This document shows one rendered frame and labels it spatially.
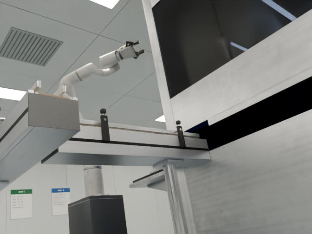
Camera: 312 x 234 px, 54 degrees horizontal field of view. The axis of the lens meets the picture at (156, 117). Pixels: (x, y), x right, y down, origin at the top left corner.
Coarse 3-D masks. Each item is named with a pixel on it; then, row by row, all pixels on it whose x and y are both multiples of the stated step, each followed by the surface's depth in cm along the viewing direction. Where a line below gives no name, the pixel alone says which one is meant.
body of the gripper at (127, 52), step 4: (128, 44) 220; (120, 48) 221; (124, 48) 219; (128, 48) 219; (132, 48) 220; (120, 52) 221; (124, 52) 221; (128, 52) 221; (132, 52) 222; (120, 56) 222; (124, 56) 223; (128, 56) 224; (132, 56) 225
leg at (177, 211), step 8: (168, 160) 117; (176, 160) 120; (168, 168) 120; (168, 176) 119; (176, 176) 119; (168, 184) 118; (176, 184) 118; (168, 192) 118; (176, 192) 116; (176, 200) 115; (176, 208) 114; (176, 216) 113; (184, 216) 114; (176, 224) 112; (184, 224) 112; (176, 232) 112; (184, 232) 111
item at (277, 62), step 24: (288, 24) 112; (264, 48) 118; (288, 48) 111; (216, 72) 135; (240, 72) 125; (264, 72) 117; (288, 72) 110; (192, 96) 144; (216, 96) 133; (240, 96) 124; (264, 96) 116; (192, 120) 142; (216, 120) 132
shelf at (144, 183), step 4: (160, 172) 157; (152, 176) 161; (156, 176) 159; (160, 176) 159; (164, 176) 161; (140, 180) 169; (144, 180) 166; (148, 180) 164; (152, 180) 165; (156, 180) 167; (160, 180) 169; (132, 184) 174; (136, 184) 171; (140, 184) 171; (144, 184) 173; (148, 184) 175
